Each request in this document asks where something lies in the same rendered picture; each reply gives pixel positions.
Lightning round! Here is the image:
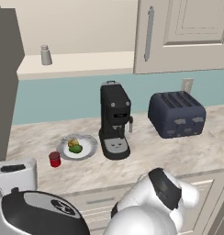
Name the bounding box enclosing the grey round plate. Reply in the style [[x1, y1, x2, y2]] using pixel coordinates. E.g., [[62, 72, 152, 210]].
[[56, 133, 99, 162]]

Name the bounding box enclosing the grey drawer handle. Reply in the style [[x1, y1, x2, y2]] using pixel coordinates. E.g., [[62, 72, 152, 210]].
[[85, 196, 117, 206]]

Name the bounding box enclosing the black coffee machine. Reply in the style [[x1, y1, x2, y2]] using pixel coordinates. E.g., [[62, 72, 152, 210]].
[[98, 80, 134, 162]]

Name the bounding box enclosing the grey shaker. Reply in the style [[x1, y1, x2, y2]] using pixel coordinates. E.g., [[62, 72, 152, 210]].
[[39, 44, 53, 66]]

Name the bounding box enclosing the beige base cabinet door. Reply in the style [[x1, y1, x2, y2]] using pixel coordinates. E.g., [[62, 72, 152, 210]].
[[177, 178, 217, 235]]

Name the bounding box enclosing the beige open wall cabinet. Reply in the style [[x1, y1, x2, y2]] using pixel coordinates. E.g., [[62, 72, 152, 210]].
[[0, 0, 140, 82]]

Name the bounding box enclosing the dark blue toaster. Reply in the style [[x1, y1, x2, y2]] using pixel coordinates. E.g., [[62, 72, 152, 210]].
[[147, 90, 207, 140]]

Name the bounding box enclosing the beige wall cabinet door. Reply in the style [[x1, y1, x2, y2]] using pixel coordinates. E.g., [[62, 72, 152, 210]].
[[133, 0, 224, 75]]

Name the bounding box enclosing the white wall outlet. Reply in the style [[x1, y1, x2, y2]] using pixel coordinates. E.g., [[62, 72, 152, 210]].
[[181, 78, 195, 93]]

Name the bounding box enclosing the beige drawer front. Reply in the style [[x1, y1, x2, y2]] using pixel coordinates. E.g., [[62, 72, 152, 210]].
[[60, 183, 140, 217]]

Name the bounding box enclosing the grey cabinet door handle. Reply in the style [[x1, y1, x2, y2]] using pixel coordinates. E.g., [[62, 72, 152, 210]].
[[143, 6, 155, 62]]

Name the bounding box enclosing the red jam jar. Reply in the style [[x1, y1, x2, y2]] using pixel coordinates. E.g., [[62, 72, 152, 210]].
[[49, 151, 62, 168]]

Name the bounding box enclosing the open grey cabinet door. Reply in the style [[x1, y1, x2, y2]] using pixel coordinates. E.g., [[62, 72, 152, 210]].
[[0, 0, 27, 162]]

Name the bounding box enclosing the green avocado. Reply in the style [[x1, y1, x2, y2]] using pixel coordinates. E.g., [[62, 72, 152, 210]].
[[69, 144, 84, 154]]

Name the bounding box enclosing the yellow bread piece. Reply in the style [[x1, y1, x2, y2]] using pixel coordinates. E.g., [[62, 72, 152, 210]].
[[67, 139, 80, 148]]

